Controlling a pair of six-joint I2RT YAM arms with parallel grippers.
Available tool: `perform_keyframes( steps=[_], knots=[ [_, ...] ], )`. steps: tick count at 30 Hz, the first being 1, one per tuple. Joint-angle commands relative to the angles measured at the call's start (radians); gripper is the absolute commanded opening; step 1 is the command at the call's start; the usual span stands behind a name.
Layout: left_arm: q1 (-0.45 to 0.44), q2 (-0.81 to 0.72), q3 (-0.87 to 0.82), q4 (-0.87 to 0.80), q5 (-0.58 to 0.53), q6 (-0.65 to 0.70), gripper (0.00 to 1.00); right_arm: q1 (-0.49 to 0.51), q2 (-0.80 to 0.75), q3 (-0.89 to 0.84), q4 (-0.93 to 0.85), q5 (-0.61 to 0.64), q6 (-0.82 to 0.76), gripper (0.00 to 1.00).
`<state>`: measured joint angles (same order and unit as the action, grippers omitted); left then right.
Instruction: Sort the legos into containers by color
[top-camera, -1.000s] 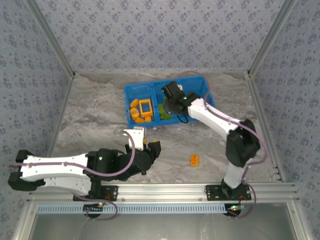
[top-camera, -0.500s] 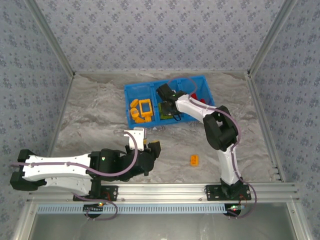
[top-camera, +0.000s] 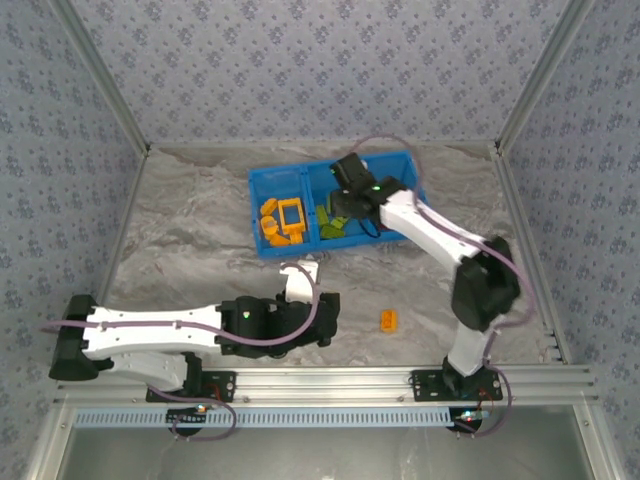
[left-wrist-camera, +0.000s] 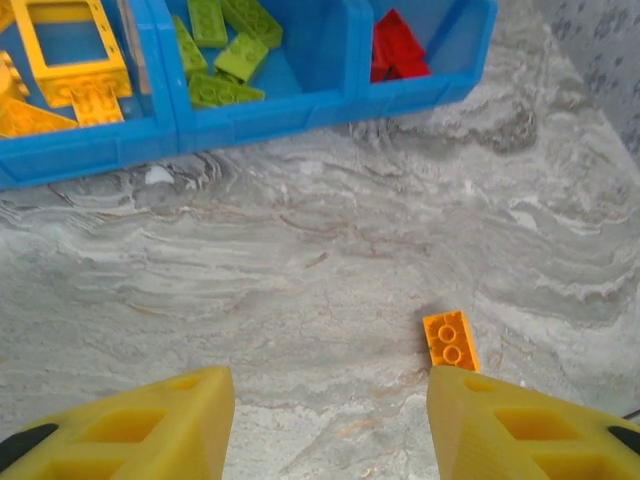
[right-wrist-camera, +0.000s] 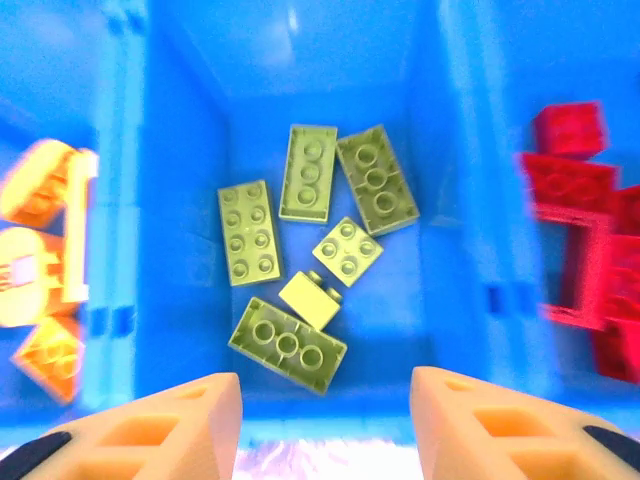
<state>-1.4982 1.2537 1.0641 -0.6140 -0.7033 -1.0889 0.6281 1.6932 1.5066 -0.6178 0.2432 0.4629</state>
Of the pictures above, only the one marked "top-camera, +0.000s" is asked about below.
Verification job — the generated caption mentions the yellow lego window frame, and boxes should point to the yellow lego window frame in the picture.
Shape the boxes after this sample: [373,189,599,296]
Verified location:
[277,198,307,236]

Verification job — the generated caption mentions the blue three-compartment plastic bin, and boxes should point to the blue three-compartment plastic bin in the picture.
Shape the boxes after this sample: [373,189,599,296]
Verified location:
[248,150,430,260]

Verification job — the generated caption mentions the grey metal lower tray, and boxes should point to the grey metal lower tray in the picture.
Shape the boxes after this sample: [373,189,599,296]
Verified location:
[59,424,596,480]

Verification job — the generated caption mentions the black left controller board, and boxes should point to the black left controller board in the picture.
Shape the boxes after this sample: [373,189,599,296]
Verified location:
[166,405,209,431]

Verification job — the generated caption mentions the black controller board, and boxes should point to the black controller board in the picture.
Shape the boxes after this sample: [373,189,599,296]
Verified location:
[166,405,209,431]
[452,407,489,434]

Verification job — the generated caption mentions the black right controller board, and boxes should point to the black right controller board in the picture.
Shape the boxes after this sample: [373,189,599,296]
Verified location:
[452,407,489,434]

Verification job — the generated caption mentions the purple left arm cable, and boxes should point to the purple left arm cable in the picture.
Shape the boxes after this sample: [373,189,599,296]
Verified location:
[39,262,321,444]

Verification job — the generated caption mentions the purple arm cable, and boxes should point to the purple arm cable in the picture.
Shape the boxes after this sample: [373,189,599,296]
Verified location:
[39,262,321,444]
[348,133,535,440]

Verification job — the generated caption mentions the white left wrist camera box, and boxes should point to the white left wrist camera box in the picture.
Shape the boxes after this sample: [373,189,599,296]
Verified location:
[278,260,321,304]

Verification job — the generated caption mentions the aluminium mounting rail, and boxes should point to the aluminium mounting rail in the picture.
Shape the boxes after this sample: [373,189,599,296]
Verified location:
[53,366,600,405]

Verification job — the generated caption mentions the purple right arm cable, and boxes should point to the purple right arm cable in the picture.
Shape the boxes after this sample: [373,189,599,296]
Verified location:
[348,133,535,440]

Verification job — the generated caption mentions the slotted pale blue cable duct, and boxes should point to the slotted pale blue cable duct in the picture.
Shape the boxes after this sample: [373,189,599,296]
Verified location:
[73,407,456,429]

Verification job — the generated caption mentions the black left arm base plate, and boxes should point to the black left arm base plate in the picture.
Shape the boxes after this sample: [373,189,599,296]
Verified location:
[145,370,237,404]

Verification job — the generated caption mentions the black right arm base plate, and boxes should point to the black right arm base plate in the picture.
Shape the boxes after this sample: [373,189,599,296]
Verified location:
[410,369,504,404]

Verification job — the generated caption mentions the aluminium right side rail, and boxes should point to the aluminium right side rail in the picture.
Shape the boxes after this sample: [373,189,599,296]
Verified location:
[490,144,574,365]

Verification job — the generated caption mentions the aluminium left side rail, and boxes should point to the aluminium left side rail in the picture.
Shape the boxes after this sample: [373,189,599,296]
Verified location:
[74,147,154,369]

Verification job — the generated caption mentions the aluminium right frame post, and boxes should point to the aluminium right frame post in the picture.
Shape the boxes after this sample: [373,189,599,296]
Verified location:
[493,0,599,153]

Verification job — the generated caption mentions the aluminium frame post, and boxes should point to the aluminium frame post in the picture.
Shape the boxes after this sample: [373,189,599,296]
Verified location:
[493,0,599,153]
[49,0,152,153]

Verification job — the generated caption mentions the aluminium left frame post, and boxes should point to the aluminium left frame post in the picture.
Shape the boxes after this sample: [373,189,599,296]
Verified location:
[49,0,152,153]

